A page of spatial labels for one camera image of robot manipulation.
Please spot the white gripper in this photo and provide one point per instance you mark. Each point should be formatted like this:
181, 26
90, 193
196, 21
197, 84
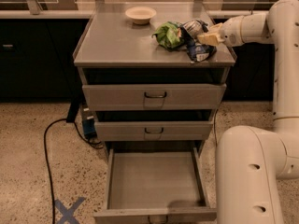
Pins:
232, 31

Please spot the blue chip bag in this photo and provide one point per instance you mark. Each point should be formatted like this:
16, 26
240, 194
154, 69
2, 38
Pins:
196, 51

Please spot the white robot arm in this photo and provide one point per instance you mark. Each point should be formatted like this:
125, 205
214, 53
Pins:
249, 161

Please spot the green chip bag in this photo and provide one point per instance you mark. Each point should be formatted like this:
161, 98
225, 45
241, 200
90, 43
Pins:
168, 35

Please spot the grey drawer cabinet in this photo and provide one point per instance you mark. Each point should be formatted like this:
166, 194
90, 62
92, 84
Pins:
115, 51

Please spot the top grey drawer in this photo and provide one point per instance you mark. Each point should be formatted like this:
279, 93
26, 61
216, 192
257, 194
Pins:
131, 97

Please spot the grey drawer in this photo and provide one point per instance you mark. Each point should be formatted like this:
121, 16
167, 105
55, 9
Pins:
131, 97
141, 184
134, 130

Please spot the middle grey drawer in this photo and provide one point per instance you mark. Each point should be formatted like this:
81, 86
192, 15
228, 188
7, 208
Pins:
134, 130

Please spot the bottom grey drawer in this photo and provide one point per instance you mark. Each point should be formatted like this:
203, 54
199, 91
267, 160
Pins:
141, 184

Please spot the cream paper bowl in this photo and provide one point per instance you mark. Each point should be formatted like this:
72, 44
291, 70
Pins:
140, 15

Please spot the blue power box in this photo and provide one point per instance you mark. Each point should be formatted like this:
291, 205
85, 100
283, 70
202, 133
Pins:
87, 122

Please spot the blue tape cross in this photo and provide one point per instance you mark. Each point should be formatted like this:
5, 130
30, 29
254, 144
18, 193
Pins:
68, 213

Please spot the top drawer black handle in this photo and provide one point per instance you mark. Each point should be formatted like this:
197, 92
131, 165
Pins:
155, 96

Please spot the drawer black handle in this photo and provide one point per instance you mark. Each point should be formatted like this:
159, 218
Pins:
154, 130
158, 219
155, 96

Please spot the middle drawer black handle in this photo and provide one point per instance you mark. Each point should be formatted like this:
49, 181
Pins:
154, 130

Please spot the bottom drawer black handle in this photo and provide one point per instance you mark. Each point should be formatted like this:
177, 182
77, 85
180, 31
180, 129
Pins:
158, 219

